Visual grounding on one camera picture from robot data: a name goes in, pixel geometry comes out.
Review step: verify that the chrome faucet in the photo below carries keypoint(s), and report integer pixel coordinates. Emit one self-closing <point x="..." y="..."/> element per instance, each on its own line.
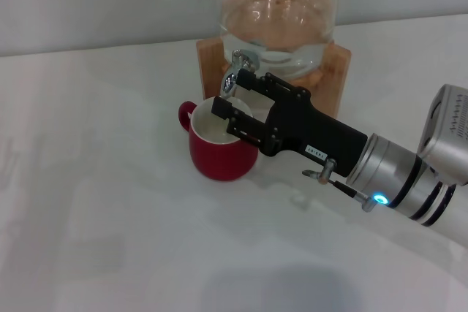
<point x="238" y="60"/>

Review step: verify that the glass water dispenser jar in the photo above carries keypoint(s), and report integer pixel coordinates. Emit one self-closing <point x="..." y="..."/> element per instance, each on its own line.
<point x="278" y="12"/>

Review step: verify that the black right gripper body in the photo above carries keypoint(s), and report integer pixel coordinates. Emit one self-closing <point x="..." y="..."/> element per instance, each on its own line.
<point x="314" y="133"/>

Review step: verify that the wooden dispenser stand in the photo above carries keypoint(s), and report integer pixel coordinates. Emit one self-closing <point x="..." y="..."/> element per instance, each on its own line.
<point x="210" y="67"/>

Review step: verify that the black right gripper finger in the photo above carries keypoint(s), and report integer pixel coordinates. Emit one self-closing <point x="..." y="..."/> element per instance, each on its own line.
<point x="270" y="85"/>
<point x="248" y="125"/>

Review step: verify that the red ceramic cup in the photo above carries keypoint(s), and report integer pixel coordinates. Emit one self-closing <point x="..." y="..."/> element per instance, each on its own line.
<point x="219" y="158"/>

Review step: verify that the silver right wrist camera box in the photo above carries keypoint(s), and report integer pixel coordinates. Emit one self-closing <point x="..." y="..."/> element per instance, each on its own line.
<point x="448" y="133"/>

